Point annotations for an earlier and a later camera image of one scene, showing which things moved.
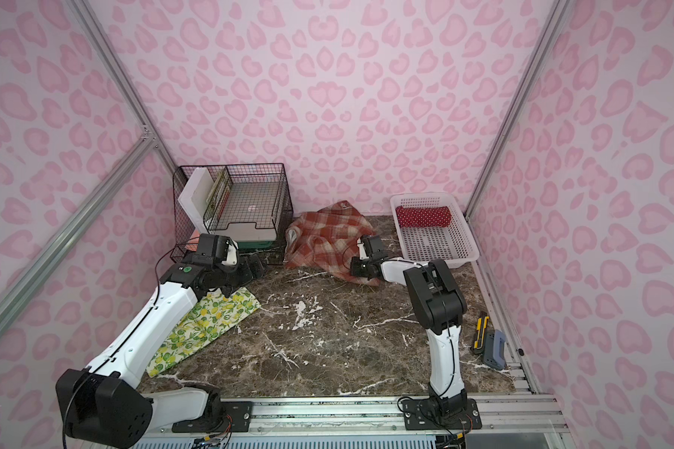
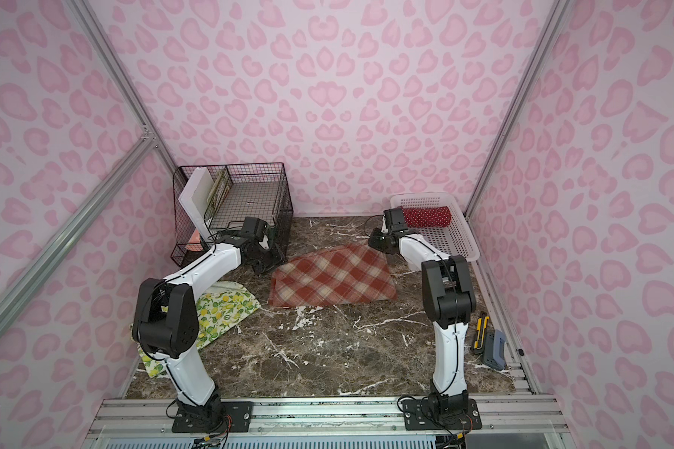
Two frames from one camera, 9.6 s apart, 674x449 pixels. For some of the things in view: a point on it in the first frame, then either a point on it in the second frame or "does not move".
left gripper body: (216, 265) -> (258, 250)
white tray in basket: (246, 210) does not move
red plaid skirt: (328, 239) -> (349, 274)
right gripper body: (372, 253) -> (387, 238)
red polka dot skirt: (423, 217) does not move
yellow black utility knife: (481, 330) does not move
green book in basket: (216, 196) does not move
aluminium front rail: (387, 417) does not move
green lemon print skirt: (211, 315) does not move
